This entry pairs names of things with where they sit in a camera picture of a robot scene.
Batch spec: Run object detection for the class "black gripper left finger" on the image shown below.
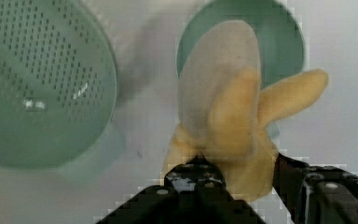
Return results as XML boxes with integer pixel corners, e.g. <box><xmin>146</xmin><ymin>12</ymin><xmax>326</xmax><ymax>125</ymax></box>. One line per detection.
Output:
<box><xmin>96</xmin><ymin>157</ymin><xmax>266</xmax><ymax>224</ymax></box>

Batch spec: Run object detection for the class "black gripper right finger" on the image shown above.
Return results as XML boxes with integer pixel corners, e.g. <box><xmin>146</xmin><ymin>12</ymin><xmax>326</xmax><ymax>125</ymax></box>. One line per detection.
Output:
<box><xmin>273</xmin><ymin>155</ymin><xmax>358</xmax><ymax>224</ymax></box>

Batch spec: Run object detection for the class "plush peeled banana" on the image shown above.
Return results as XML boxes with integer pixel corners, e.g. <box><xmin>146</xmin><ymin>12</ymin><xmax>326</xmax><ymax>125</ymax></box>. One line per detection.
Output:
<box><xmin>161</xmin><ymin>21</ymin><xmax>328</xmax><ymax>202</ymax></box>

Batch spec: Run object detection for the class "green mug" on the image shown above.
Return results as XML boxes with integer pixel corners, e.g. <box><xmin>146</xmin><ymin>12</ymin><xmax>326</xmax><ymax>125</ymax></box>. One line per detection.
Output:
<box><xmin>176</xmin><ymin>0</ymin><xmax>305</xmax><ymax>139</ymax></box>

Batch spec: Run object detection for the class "green colander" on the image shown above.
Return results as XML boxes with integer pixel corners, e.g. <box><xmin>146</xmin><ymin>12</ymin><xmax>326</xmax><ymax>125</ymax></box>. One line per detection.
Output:
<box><xmin>0</xmin><ymin>0</ymin><xmax>124</xmax><ymax>182</ymax></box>

